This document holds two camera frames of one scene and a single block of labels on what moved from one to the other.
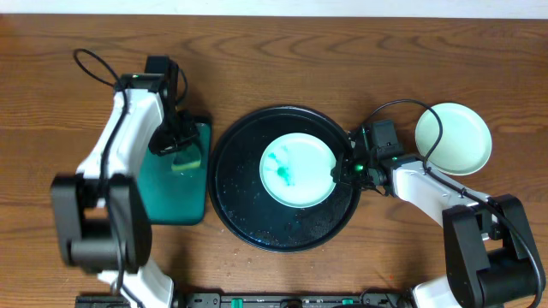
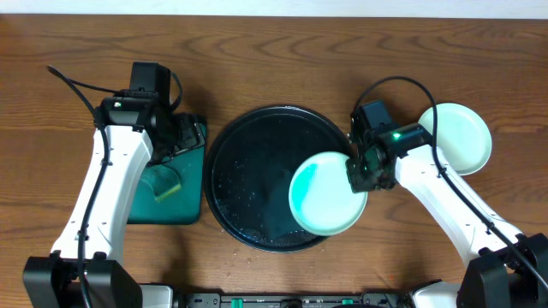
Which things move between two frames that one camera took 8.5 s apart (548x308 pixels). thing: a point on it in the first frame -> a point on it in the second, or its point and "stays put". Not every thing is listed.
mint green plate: [466, 142] stays put
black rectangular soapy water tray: [174, 197] stays put
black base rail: [330, 299] stays put
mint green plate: [295, 170] -> [322, 198]
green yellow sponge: [188, 158] -> [162, 179]
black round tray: [242, 205] stays put
